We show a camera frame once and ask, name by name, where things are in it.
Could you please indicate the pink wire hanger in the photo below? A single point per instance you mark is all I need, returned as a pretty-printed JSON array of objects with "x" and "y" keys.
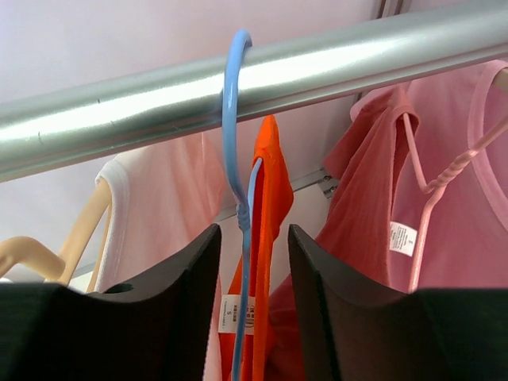
[{"x": 437, "y": 186}]

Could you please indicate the coral red t shirt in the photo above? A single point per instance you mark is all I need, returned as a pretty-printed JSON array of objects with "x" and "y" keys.
[{"x": 367, "y": 160}]

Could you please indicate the light pink t shirt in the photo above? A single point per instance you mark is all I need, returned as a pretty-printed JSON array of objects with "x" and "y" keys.
[{"x": 466, "y": 242}]

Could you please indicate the silver clothes rail bar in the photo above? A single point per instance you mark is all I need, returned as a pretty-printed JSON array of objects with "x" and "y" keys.
[{"x": 71, "y": 126}]

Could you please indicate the white t shirt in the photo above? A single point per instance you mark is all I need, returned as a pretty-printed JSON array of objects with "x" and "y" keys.
[{"x": 163, "y": 197}]

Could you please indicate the orange t shirt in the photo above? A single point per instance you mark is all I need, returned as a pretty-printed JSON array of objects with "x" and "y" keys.
[{"x": 272, "y": 201}]

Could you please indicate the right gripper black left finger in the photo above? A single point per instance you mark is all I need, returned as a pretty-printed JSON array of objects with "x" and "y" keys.
[{"x": 154, "y": 326}]

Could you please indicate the blue wire hanger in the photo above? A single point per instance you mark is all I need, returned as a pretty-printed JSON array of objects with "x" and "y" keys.
[{"x": 229, "y": 105}]

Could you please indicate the beige wooden hanger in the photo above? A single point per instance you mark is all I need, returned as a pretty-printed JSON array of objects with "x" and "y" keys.
[{"x": 60, "y": 267}]

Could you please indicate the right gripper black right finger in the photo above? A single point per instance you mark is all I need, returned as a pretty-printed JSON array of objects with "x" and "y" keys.
[{"x": 353, "y": 328}]

